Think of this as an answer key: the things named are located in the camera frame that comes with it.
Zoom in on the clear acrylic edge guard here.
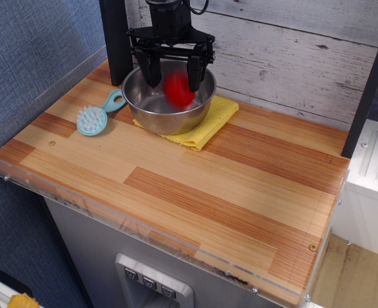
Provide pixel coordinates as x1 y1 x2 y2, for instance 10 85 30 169
0 63 348 307

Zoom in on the white grooved sink unit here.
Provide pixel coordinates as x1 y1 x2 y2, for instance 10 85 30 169
347 119 378 193

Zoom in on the yellow folded cloth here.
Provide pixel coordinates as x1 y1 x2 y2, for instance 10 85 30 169
132 95 240 152

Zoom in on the black right vertical post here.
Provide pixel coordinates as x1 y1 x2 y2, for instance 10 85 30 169
341 50 378 158

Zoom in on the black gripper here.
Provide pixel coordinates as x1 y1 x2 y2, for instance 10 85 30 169
127 1 215 92

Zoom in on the black vertical post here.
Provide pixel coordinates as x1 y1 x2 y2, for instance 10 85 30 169
99 0 133 86
341 50 378 158

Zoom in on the black cable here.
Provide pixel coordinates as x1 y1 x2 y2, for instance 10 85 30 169
188 0 210 16

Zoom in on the black left vertical post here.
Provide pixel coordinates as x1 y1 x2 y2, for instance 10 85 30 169
99 0 133 86

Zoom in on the silver dispenser button panel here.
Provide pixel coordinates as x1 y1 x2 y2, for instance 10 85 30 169
115 253 194 307

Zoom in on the yellow object bottom left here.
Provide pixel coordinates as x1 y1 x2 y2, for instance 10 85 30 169
7 293 40 308

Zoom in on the light blue scrub brush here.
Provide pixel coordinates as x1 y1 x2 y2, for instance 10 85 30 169
76 90 126 137

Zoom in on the red plastic strawberry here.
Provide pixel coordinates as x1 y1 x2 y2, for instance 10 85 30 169
164 71 195 110

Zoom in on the grey toy fridge cabinet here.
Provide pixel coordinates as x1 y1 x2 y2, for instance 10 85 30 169
46 200 276 307

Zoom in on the stainless steel pot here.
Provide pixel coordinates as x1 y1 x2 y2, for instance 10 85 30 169
122 60 216 135

